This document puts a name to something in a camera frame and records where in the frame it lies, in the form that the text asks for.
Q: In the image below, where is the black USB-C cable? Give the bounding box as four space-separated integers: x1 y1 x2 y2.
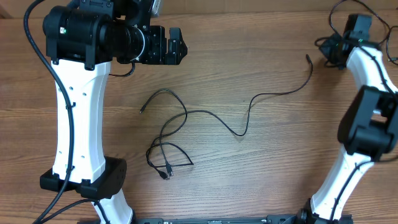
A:
158 54 314 178

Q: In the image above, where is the black micro USB cable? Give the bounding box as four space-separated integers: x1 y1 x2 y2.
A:
313 0 398 69

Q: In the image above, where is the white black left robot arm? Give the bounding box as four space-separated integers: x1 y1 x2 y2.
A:
40 0 187 223

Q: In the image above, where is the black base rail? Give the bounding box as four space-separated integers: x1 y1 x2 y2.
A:
77 213 299 224

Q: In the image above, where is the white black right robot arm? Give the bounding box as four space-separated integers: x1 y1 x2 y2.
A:
286 14 397 223

